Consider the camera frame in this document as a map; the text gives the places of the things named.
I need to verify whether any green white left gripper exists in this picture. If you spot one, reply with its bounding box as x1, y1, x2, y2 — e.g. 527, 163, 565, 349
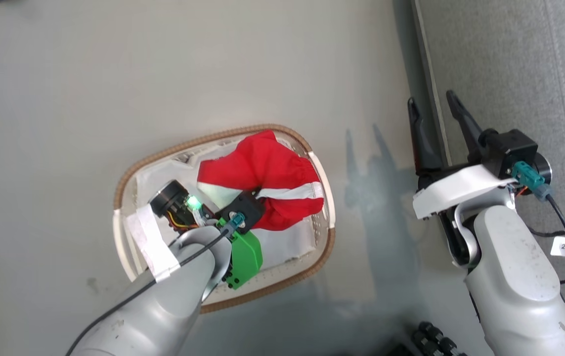
125, 180, 263, 290

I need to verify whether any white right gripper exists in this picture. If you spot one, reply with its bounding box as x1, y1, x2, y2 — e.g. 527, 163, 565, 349
407, 90, 516, 221

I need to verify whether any red and white garment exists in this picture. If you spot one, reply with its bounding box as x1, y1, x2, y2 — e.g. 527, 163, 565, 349
197, 130, 325, 231

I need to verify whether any white woven laundry basket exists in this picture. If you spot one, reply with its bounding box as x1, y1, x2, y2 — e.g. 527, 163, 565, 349
113, 124, 336, 314

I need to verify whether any white basket liner cloth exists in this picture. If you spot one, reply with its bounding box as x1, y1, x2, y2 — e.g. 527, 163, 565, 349
134, 141, 322, 270

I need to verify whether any black right camera cable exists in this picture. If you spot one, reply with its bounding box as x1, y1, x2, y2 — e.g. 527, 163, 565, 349
511, 161, 565, 333

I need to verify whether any thin black looped cable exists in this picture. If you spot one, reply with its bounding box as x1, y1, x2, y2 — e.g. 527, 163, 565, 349
527, 225, 565, 286

